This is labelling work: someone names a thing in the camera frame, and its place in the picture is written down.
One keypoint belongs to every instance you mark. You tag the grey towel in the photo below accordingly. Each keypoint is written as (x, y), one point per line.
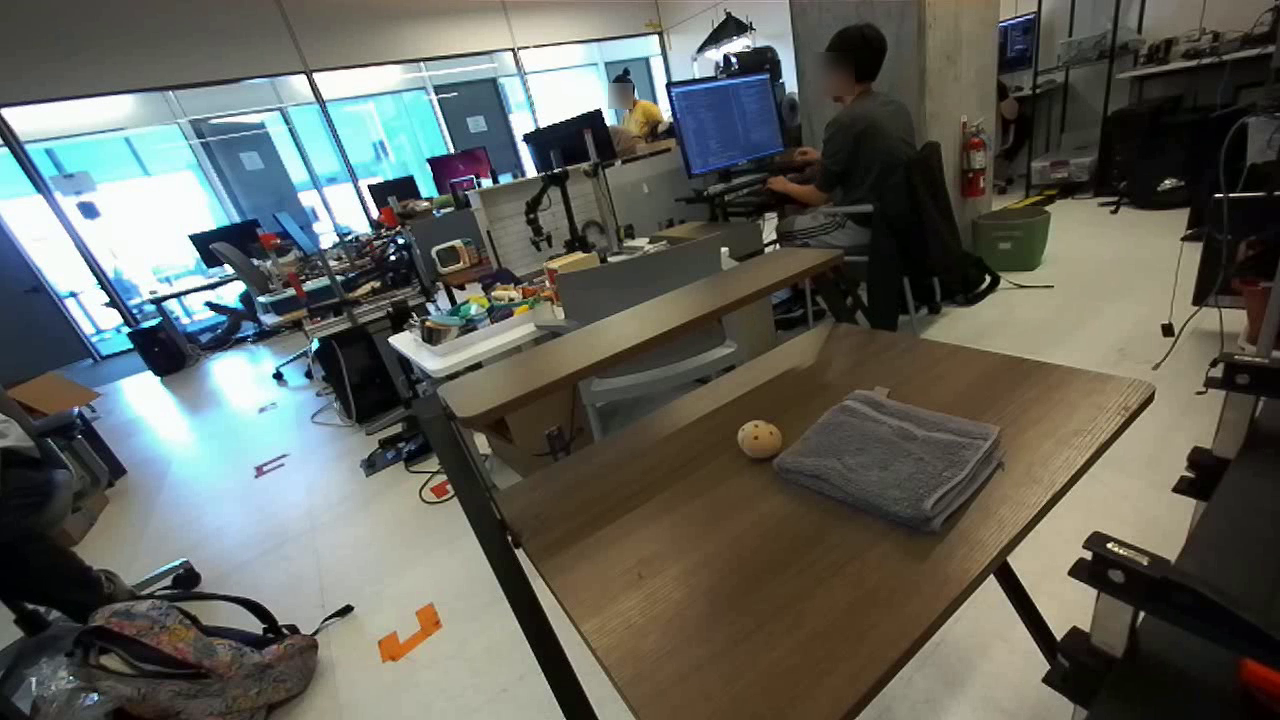
(900, 463)

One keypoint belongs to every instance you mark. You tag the black tripod pole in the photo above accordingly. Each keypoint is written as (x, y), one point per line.
(476, 497)

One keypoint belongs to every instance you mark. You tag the red fire extinguisher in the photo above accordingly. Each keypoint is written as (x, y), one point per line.
(975, 163)

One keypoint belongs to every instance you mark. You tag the long brown wooden desk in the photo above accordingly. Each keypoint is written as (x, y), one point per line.
(525, 373)

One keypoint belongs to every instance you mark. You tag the grey office chair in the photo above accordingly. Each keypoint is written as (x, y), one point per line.
(608, 393)

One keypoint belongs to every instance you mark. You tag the seated person dark shirt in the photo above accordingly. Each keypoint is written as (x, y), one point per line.
(845, 189)

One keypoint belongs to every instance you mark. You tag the blue computer monitor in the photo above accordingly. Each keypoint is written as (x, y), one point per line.
(725, 122)

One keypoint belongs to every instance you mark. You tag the patterned backpack on floor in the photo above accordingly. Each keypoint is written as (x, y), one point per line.
(194, 657)

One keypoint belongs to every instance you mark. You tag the round beige cookie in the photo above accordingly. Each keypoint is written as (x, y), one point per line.
(756, 439)

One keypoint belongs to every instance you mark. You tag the person in yellow shirt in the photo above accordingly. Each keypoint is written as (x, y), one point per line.
(637, 119)

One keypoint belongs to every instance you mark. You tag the green storage bin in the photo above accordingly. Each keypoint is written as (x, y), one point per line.
(1013, 238)

